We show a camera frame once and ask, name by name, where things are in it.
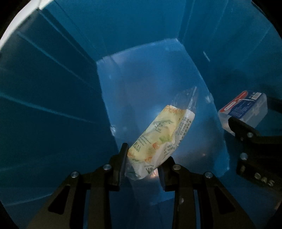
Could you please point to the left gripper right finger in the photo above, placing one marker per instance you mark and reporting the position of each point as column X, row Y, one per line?
column 201, row 200

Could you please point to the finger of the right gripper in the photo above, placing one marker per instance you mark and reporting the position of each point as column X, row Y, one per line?
column 241, row 129

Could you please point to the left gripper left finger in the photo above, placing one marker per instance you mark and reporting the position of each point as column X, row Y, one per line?
column 105, row 179

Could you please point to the yellow wet wipe packet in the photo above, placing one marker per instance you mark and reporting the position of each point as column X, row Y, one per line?
column 163, row 136

